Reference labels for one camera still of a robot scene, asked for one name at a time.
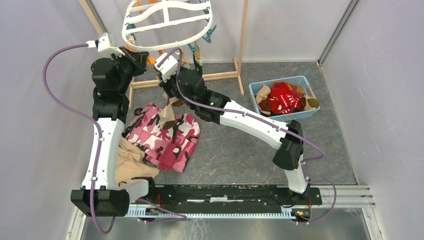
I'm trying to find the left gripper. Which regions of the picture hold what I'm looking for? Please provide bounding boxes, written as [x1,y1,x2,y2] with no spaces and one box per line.
[109,46,148,94]

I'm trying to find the orange clothespin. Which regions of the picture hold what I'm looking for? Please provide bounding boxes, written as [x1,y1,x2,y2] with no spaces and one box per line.
[146,55,156,66]
[126,42,137,53]

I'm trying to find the tan brown striped sock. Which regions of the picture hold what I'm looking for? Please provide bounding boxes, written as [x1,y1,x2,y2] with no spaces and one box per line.
[163,92,184,107]
[159,105,175,130]

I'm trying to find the teal clothespin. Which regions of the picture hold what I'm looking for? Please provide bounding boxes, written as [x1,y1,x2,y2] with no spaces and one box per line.
[202,25,217,44]
[187,41,200,55]

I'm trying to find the white clip hanger frame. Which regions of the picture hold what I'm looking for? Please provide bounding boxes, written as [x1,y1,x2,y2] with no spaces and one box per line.
[121,0,214,52]

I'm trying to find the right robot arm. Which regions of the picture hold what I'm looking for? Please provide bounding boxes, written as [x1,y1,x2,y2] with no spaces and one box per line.
[156,69,310,204]

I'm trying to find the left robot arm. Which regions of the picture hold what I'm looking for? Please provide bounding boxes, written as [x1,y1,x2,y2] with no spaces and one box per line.
[70,47,149,217]

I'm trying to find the wooden hanger stand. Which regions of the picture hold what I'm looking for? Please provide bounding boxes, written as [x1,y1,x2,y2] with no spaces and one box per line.
[79,0,249,109]

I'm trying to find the brown tan socks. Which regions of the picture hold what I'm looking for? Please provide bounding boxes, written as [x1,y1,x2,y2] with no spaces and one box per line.
[255,85,320,116]

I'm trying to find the pink camouflage cloth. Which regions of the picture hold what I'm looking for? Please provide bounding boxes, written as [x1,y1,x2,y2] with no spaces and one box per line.
[122,103,201,173]

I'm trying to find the beige cloth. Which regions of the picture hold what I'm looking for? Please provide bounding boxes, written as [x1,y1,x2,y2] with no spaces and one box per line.
[115,137,160,187]

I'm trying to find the red white patterned sock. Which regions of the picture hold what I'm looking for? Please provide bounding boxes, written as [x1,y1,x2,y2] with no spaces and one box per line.
[266,81,305,115]

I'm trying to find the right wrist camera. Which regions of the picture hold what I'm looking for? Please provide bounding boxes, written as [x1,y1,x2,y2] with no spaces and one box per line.
[153,52,178,83]

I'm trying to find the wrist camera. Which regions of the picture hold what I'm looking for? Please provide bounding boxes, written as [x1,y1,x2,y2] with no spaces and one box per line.
[97,32,126,58]
[153,52,178,83]

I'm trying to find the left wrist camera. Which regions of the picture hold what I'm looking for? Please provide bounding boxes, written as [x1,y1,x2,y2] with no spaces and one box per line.
[97,32,126,58]

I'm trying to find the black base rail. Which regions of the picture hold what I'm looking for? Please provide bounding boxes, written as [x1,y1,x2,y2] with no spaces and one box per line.
[144,184,323,215]

